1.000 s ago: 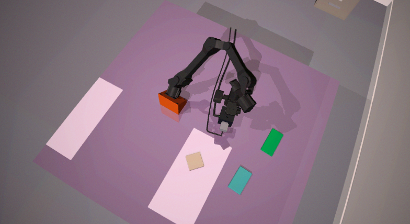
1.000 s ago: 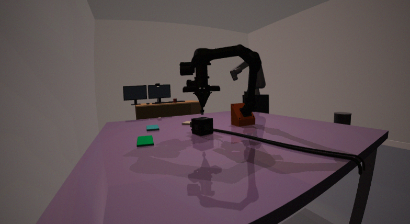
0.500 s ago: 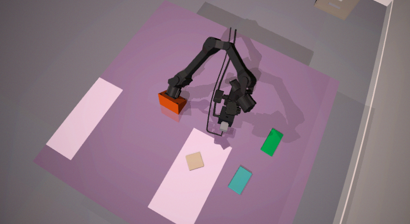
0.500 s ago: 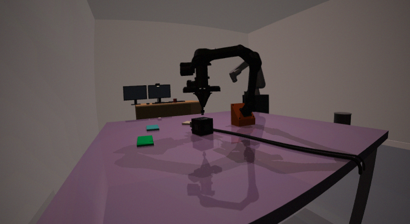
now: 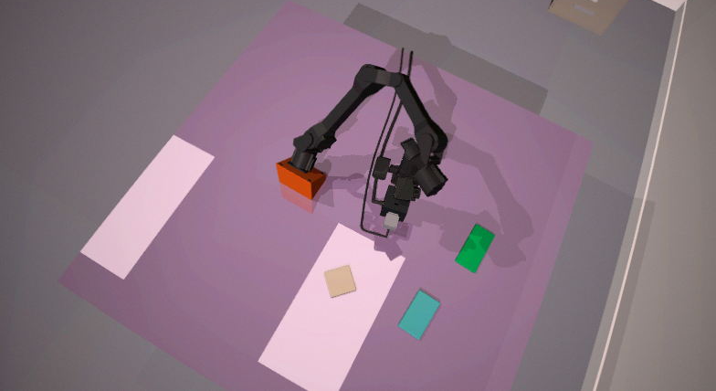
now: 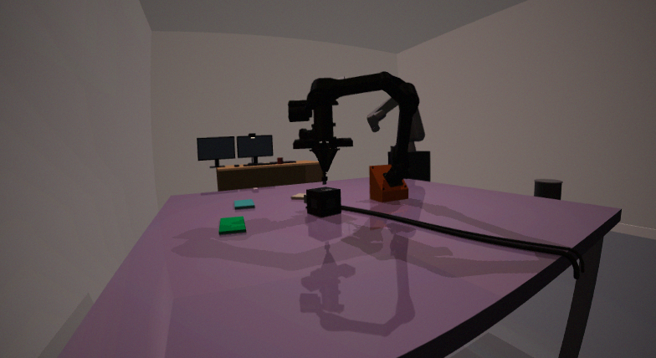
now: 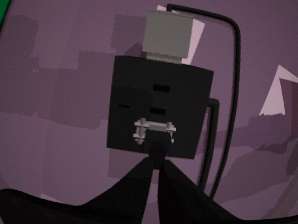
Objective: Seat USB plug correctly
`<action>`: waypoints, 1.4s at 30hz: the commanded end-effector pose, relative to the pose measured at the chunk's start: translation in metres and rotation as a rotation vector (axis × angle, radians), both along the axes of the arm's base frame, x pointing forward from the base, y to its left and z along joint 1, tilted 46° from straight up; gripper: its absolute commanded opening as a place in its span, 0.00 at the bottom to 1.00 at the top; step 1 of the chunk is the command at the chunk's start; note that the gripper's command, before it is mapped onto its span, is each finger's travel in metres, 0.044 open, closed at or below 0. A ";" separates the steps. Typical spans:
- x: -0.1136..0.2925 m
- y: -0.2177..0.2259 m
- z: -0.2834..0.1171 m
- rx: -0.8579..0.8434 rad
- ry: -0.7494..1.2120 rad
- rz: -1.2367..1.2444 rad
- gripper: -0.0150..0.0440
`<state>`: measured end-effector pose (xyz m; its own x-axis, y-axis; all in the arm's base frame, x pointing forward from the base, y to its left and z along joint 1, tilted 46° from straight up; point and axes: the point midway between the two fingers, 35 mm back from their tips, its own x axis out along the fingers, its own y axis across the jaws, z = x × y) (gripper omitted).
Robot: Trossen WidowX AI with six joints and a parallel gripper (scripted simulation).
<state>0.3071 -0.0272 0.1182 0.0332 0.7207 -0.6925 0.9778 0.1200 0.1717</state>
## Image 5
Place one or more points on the green rectangular block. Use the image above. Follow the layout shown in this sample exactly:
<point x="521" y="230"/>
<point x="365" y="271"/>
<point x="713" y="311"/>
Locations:
<point x="475" y="248"/>

